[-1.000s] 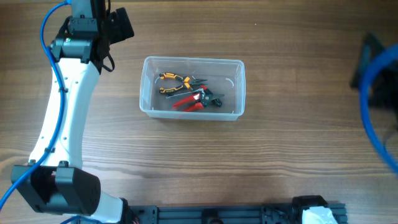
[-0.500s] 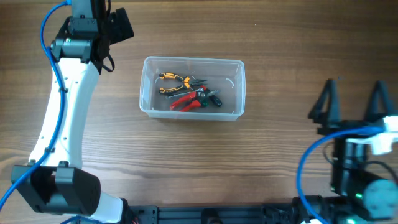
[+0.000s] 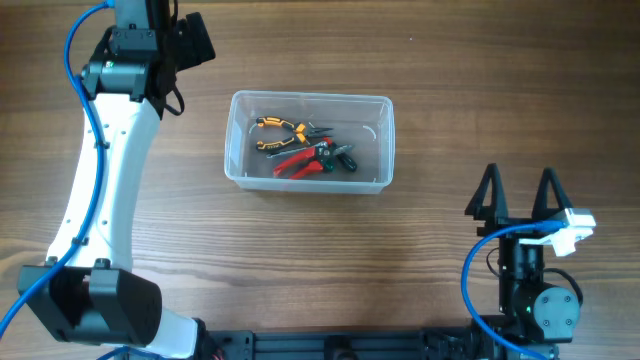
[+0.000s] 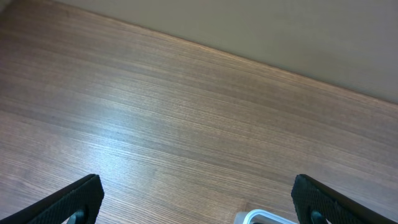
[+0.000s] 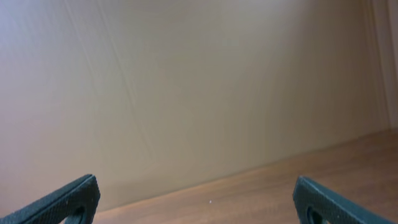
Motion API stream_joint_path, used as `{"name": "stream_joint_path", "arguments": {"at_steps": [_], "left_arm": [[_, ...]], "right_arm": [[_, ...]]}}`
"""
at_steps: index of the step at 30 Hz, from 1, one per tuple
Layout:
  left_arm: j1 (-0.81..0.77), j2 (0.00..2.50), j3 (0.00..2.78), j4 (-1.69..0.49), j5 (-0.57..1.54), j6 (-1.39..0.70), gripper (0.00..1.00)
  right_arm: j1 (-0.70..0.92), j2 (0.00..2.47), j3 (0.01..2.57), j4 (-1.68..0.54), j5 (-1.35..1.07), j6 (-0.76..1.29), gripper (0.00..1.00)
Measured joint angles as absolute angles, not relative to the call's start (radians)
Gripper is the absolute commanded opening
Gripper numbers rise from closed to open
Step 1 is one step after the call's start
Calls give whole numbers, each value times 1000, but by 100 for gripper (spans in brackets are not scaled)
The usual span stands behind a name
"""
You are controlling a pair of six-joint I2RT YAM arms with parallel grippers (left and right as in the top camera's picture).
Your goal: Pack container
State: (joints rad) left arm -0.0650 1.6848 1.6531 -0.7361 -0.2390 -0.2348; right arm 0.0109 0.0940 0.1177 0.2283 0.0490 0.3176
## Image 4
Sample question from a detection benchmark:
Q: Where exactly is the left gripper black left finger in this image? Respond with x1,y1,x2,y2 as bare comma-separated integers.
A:
1,174,104,224

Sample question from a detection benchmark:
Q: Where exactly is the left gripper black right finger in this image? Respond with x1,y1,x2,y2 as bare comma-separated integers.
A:
291,174,397,224

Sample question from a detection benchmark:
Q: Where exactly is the clear plastic container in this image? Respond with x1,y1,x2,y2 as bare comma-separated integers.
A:
233,209,296,224

